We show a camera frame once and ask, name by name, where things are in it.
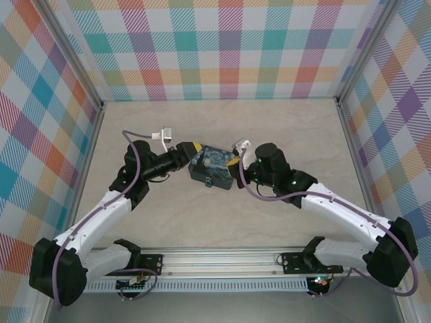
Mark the blue starry pouch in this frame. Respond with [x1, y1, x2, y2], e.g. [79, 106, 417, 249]
[188, 143, 238, 192]

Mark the left circuit board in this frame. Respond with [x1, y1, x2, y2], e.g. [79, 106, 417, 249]
[116, 275, 148, 291]

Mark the grey metal front panel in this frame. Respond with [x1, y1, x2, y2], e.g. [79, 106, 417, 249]
[45, 291, 405, 323]

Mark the aluminium table side rail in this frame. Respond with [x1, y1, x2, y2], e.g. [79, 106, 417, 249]
[335, 96, 411, 323]
[32, 100, 106, 323]

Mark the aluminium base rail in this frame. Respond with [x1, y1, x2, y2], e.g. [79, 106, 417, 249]
[141, 248, 338, 277]

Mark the white slotted cable duct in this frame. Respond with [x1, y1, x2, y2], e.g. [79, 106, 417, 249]
[83, 277, 309, 294]

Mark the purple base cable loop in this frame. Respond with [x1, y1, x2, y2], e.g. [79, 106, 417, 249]
[117, 267, 159, 302]

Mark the aluminium frame post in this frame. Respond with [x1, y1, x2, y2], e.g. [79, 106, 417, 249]
[40, 0, 106, 112]
[333, 0, 402, 102]

